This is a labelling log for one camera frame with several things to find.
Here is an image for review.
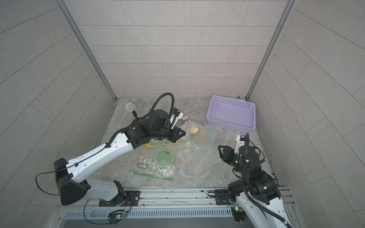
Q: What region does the left circuit board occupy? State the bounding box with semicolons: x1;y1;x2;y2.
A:
107;210;128;225

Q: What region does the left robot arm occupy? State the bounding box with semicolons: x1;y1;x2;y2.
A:
54;109;186;206

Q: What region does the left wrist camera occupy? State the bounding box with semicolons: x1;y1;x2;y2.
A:
170;108;183;129

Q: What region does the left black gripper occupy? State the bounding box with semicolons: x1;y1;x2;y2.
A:
150;124;188;143

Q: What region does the playing card box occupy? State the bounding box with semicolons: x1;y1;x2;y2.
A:
182;116;190;123

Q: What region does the right circuit board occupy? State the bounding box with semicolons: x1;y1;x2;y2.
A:
232;207;247;223

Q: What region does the aluminium frame rail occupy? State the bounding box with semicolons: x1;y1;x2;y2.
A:
55;186;294;211

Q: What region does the black stand with white disc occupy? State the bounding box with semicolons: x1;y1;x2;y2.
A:
125;102;139;121

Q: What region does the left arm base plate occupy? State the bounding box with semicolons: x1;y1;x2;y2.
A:
98;191;141;207

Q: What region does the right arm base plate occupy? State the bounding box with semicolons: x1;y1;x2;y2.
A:
208;189;236;206

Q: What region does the yellow pear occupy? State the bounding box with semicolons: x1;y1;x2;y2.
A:
190;127;199;135

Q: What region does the clear bag blue zip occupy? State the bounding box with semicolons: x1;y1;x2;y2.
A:
177;121;215;150

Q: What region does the small card box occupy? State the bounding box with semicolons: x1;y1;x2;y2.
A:
174;106;183;112

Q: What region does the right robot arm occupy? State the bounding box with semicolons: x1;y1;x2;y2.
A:
218;145;292;228

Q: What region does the purple plastic basket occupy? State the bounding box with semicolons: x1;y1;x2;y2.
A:
207;95;256;134

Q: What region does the circuit board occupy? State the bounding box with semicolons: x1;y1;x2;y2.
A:
107;210;128;225
232;207;247;223

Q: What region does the clear bag green zip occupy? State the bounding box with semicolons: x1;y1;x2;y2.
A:
129;149;175;181

